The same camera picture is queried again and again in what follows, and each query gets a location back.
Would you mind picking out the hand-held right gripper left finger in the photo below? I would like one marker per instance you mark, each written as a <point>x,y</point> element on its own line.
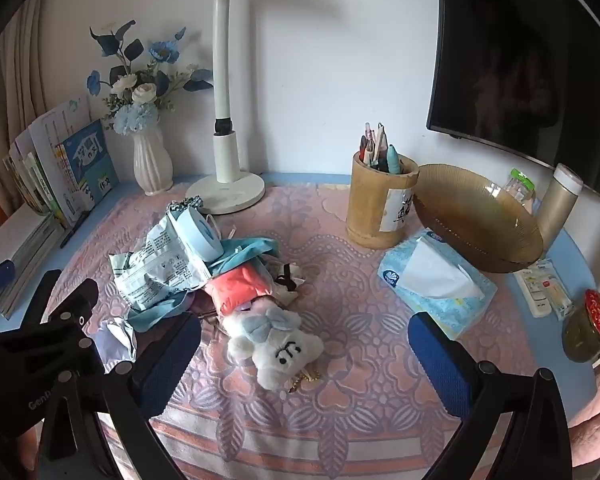
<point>167,365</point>

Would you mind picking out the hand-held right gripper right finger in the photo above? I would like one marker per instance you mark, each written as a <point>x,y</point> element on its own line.
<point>437,365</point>

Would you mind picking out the white paper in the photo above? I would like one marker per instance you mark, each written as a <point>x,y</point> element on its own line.
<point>117,340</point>

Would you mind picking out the white and green plastic packet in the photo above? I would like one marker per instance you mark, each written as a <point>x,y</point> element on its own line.
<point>152,270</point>

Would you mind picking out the coral pink cloth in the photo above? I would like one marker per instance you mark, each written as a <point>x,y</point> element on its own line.
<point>237,287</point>

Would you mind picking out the white plush toy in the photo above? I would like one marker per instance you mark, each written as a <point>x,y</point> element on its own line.
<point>275,340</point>

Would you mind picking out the blue face mask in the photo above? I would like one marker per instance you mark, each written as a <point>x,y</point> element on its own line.
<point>197,235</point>

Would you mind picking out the stack of flat books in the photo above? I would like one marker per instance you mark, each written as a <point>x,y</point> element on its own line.
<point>25,255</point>

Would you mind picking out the black pen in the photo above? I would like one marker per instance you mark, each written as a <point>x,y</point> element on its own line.
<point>73,230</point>

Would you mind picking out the blue tissue pack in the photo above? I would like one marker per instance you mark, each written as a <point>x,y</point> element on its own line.
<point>435,285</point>

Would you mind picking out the pink patterned tablecloth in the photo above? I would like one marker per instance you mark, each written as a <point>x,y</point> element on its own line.
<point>360,310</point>

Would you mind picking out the white remote control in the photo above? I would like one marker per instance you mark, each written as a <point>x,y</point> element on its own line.
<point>532,292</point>

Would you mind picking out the row of standing books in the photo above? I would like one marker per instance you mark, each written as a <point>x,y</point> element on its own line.
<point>80,165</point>

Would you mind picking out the clear plastic packet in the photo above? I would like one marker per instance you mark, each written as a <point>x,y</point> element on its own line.
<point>555,285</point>

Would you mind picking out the checked scrunchie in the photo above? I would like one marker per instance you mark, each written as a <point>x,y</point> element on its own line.
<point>185,205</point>

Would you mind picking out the green jar with red lid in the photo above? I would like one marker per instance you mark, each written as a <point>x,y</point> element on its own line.
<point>587,330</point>

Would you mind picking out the amber glass bowl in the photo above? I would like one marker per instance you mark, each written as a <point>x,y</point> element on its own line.
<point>475,215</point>

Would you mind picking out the white ribbed vase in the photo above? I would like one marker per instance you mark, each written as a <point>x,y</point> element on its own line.
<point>152,162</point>

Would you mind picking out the bamboo pen holder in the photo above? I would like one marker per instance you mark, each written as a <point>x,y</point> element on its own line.
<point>375,205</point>

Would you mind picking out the beige curtain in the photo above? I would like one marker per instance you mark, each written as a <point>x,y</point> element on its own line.
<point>10,100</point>

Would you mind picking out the small bottle with green cap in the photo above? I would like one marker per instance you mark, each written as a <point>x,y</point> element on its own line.
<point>519,185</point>

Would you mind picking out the beige thermos bottle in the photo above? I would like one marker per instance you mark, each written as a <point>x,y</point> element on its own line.
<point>557,200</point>

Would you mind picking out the bunch of pens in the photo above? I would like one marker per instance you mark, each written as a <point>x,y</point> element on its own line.
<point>380,152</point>

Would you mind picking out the blue and white artificial flowers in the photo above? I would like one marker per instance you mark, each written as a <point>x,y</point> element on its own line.
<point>140,90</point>

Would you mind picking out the white desk lamp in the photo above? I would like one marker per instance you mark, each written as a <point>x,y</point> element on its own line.
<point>225,125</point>

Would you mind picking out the black monitor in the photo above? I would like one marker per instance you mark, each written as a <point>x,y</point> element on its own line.
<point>520,60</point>

